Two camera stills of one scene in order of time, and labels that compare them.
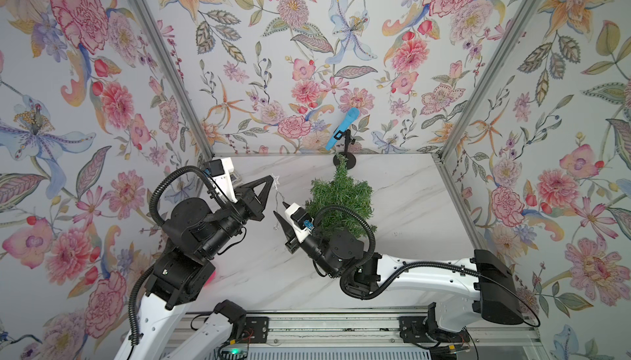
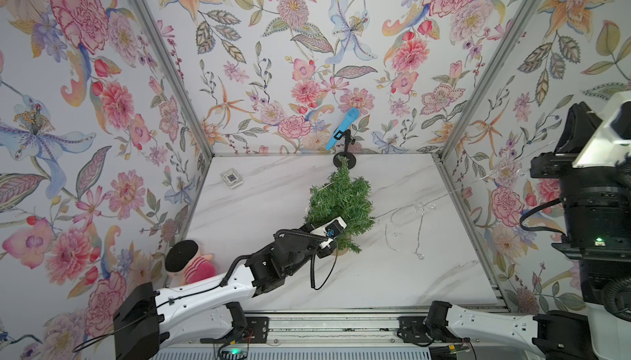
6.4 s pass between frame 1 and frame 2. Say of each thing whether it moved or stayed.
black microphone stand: stayed
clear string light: moved
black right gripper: moved
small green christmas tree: stayed
